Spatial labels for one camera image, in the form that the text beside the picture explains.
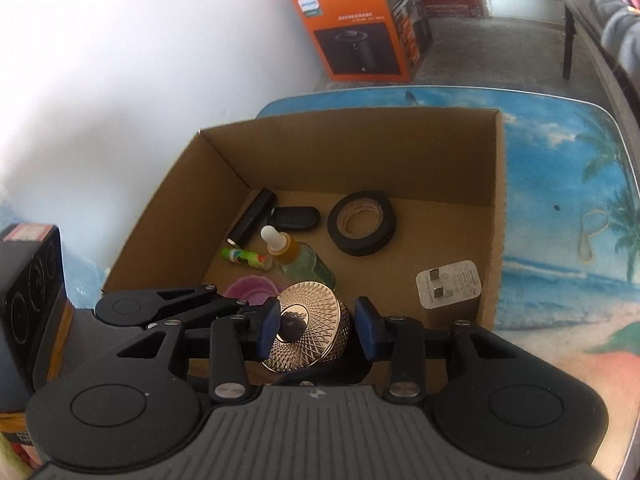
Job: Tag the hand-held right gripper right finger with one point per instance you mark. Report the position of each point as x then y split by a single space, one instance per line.
366 330

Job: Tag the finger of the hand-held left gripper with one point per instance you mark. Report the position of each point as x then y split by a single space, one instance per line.
220 311
185 297

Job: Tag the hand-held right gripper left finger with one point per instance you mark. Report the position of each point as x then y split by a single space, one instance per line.
268 330

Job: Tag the purple plastic lid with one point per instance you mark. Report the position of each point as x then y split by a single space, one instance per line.
250 287

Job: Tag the black jar with gold lid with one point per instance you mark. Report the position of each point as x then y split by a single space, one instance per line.
320 305

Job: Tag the green lip balm tube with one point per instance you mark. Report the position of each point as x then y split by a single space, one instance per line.
245 257

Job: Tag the green dropper bottle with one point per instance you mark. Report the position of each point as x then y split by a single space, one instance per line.
300 260

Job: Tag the white charger plug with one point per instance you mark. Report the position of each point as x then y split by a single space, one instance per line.
450 285

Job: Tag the black tape roll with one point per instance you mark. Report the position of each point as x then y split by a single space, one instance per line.
337 232

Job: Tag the black cylindrical tube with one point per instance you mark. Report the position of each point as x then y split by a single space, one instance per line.
252 215

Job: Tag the black key fob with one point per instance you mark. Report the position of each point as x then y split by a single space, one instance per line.
295 217

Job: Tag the brown cardboard box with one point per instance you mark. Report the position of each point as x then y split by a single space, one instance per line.
350 160

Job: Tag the tan rubber band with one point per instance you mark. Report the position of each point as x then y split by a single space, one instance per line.
580 247

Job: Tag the orange appliance carton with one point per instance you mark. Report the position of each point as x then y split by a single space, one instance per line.
350 10

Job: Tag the grey quilt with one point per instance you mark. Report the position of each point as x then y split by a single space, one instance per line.
620 30

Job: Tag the black metal bed frame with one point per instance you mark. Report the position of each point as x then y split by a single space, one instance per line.
568 40

